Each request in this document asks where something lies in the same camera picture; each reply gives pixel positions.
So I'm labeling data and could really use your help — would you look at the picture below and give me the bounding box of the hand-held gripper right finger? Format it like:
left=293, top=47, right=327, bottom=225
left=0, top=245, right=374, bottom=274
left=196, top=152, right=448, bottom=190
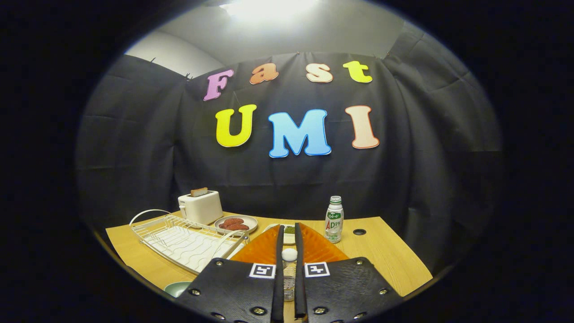
left=294, top=222, right=404, bottom=323

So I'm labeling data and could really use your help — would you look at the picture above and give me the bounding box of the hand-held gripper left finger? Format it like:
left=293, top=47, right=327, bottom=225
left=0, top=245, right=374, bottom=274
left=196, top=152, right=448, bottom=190
left=177, top=224, right=285, bottom=323

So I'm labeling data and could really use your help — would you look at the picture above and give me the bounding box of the spoon with patterned handle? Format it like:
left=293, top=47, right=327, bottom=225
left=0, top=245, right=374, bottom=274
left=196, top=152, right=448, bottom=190
left=281, top=248, right=298, bottom=302

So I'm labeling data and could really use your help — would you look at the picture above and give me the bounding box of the white wire dish rack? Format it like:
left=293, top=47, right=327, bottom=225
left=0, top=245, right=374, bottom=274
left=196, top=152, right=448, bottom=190
left=129, top=209, right=249, bottom=275

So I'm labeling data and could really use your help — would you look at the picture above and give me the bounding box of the pale green plate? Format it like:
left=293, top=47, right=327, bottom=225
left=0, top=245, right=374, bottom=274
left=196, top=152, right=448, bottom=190
left=164, top=281, right=193, bottom=298

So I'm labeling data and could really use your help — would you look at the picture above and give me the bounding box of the small beige plate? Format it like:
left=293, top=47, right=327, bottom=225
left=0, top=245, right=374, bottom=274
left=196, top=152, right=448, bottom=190
left=214, top=215, right=259, bottom=235

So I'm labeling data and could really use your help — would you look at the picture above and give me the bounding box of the white divided tray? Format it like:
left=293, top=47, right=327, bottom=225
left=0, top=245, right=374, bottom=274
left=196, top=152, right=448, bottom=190
left=265, top=223, right=296, bottom=245

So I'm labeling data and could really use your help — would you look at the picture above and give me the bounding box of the white drink bottle green label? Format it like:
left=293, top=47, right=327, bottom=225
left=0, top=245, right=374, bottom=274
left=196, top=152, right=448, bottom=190
left=324, top=196, right=344, bottom=244

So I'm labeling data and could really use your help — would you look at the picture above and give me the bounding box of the white toaster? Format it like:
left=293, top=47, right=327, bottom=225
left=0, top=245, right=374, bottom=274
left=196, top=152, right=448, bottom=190
left=178, top=190, right=224, bottom=226

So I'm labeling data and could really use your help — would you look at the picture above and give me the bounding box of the black backdrop cloth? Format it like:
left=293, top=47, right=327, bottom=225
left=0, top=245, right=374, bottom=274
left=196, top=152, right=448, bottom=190
left=75, top=22, right=503, bottom=274

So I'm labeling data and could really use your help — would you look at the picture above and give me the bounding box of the ceiling light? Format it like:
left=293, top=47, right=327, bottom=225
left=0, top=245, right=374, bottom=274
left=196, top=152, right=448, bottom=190
left=220, top=0, right=321, bottom=18

